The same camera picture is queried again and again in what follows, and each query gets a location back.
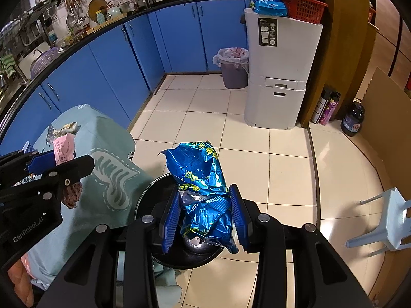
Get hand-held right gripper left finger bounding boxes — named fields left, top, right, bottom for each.
left=37, top=184, right=182, bottom=308

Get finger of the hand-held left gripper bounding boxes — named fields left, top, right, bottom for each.
left=0, top=155, right=96, bottom=212
left=0, top=150, right=58, bottom=187

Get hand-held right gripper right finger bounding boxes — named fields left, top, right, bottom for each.
left=229, top=184, right=375, bottom=308

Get pink paper slip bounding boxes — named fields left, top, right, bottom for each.
left=53, top=134, right=76, bottom=166

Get round black trash bin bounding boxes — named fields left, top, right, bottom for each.
left=133, top=172, right=229, bottom=267

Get blue foil snack bag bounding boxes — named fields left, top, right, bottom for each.
left=159, top=140, right=240, bottom=253

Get reddish crumpled wrapper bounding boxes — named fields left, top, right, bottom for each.
left=61, top=181, right=83, bottom=208

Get crumpled beige wrapper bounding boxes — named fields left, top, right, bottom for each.
left=53, top=122, right=80, bottom=137

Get table with teal cloth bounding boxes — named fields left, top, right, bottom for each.
left=19, top=104, right=180, bottom=296

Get purple plastic basket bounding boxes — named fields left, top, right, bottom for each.
left=30, top=47, right=61, bottom=79

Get blue kitchen cabinets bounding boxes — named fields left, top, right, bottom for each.
left=0, top=0, right=254, bottom=156

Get metal dish rack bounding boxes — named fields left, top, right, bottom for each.
left=0, top=6, right=55, bottom=58

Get purple spray can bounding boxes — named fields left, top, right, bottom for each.
left=319, top=92, right=341, bottom=126

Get purple waste bin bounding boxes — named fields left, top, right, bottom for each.
left=221, top=61, right=249, bottom=89

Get dark glass jar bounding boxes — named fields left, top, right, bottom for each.
left=340, top=102, right=366, bottom=137

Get white plastic chair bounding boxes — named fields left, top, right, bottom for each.
left=346, top=188, right=411, bottom=254

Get pale green kettle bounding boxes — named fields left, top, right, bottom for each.
left=106, top=1, right=124, bottom=20

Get round wooden cutting board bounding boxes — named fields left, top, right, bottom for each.
left=88, top=0, right=108, bottom=23

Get grey bin with bag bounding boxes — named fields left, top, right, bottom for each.
left=213, top=47, right=250, bottom=73

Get row of condiment bottles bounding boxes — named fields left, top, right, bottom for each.
left=120, top=0, right=158, bottom=15

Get blue plastic packet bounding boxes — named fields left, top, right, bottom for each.
left=250, top=0, right=288, bottom=17

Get red plastic basket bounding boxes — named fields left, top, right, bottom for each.
left=274, top=0, right=329, bottom=24

